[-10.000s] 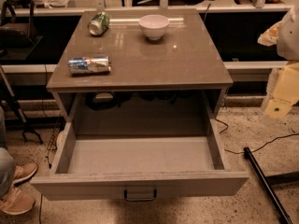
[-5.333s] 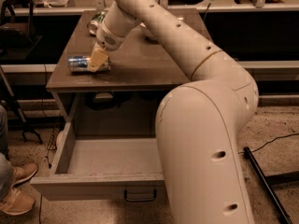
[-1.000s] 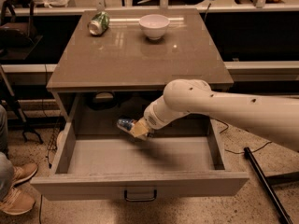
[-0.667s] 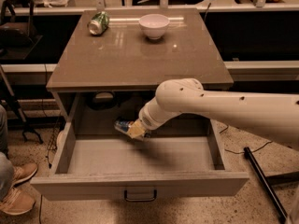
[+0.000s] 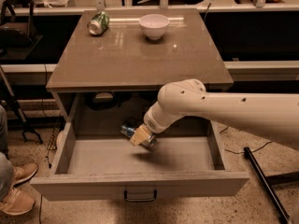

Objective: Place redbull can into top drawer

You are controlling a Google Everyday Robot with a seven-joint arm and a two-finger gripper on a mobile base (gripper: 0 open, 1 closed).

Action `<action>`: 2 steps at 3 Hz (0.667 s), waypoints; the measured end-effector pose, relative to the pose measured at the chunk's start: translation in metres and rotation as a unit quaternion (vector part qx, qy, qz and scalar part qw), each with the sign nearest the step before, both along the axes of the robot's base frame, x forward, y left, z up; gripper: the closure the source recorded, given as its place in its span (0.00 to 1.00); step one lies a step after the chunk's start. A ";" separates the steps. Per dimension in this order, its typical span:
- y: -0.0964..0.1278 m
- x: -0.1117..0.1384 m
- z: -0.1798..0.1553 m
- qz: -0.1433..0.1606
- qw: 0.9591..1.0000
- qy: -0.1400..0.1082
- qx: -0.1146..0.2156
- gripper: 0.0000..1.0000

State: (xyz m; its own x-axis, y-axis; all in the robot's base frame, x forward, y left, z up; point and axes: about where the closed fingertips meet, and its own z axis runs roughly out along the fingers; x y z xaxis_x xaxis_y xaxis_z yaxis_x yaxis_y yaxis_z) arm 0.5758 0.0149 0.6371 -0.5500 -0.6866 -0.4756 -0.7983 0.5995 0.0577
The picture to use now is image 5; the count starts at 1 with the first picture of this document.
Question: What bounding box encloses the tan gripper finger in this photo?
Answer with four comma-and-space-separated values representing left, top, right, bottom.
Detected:
130, 124, 151, 146

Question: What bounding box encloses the blue silver redbull can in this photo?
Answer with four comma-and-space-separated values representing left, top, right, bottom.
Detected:
121, 122, 156, 149

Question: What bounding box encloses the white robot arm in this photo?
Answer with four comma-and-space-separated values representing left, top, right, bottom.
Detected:
130, 79, 299, 149

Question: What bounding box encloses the open grey top drawer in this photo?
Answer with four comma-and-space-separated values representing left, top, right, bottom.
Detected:
31, 95, 249, 201

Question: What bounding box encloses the grey drawer cabinet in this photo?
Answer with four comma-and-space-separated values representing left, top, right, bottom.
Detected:
47, 8, 233, 119

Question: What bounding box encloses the green soda can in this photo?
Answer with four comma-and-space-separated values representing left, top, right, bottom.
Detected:
87, 11, 109, 35

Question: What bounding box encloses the black metal stand leg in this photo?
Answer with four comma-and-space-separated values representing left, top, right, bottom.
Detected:
244, 147, 290, 224

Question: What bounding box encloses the white ceramic bowl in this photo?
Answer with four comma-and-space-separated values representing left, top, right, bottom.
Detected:
138, 14, 170, 40

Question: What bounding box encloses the tan sneaker far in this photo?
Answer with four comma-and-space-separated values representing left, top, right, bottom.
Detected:
12, 163, 38, 186

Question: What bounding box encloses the tan sneaker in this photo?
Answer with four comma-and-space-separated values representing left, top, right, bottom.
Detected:
0, 187, 36, 216
12, 163, 38, 186

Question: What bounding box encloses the tan sneaker near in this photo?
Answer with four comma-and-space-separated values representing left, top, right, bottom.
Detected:
0, 187, 36, 216

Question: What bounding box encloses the blue jeans leg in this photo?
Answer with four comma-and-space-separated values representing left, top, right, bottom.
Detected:
0, 105, 14, 201

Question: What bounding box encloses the black tripod stand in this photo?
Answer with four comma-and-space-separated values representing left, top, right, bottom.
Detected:
0, 65, 43, 144

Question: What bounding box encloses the black chair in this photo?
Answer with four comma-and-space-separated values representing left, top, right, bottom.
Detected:
0, 0, 42, 61

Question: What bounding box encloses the black drawer handle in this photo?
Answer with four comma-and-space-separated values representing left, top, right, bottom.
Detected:
123, 189, 158, 203

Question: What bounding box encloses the black floor cable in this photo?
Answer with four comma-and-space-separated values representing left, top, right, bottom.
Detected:
218, 126, 274, 156

